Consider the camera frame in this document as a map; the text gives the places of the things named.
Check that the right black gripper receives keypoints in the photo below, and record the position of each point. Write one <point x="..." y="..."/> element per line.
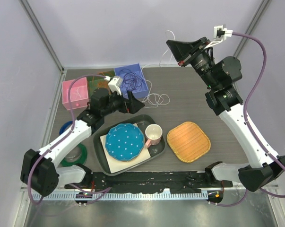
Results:
<point x="182" y="50"/>

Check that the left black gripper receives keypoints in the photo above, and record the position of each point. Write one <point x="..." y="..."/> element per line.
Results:
<point x="133" y="104"/>

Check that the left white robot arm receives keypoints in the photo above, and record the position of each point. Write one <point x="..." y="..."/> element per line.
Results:
<point x="40" y="169"/>

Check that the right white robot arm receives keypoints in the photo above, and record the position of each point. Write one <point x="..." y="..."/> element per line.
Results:
<point x="264" y="163"/>

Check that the dark green tray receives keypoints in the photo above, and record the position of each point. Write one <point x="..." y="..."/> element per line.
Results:
<point x="156" y="151"/>

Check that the blue plastic box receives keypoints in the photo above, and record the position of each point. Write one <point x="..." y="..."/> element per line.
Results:
<point x="133" y="80"/>

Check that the pink mug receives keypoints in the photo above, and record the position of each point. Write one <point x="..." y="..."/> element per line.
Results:
<point x="153" y="135"/>

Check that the blue polka dot plate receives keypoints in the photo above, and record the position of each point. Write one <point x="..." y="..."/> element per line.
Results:
<point x="124" y="141"/>

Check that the green plastic box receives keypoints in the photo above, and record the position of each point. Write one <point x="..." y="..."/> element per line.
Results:
<point x="99" y="82"/>

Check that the pink plastic box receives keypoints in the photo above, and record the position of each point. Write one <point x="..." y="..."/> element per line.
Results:
<point x="78" y="95"/>

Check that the white paper napkin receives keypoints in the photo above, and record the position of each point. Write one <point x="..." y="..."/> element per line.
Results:
<point x="124" y="147"/>

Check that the orange woven basket tray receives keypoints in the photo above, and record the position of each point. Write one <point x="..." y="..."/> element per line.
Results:
<point x="188" y="142"/>

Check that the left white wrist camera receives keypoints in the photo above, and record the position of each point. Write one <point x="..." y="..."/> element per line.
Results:
<point x="114" y="84"/>

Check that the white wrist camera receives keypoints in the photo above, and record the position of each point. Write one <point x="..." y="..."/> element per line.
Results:
<point x="114" y="84"/>
<point x="221" y="33"/>

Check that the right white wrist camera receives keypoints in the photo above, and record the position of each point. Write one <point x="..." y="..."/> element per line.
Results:
<point x="221" y="33"/>

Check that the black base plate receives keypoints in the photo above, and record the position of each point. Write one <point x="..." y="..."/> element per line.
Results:
<point x="153" y="182"/>

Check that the slotted cable duct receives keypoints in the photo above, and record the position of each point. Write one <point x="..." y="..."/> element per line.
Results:
<point x="165" y="195"/>

